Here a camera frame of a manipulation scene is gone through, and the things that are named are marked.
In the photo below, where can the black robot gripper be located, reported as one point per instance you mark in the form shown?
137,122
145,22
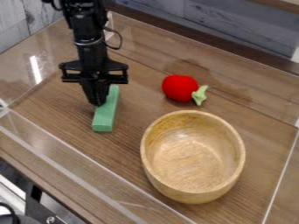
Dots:
92,66

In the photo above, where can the green rectangular block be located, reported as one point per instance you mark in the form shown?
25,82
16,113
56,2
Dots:
105,112

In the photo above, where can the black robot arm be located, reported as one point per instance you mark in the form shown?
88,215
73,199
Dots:
85,17

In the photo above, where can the light wooden bowl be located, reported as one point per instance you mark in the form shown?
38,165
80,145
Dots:
192,155

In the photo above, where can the red plush tomato toy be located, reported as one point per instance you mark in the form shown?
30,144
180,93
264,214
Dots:
183,89

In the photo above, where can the black metal table bracket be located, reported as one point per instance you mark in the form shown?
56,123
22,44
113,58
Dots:
36,210

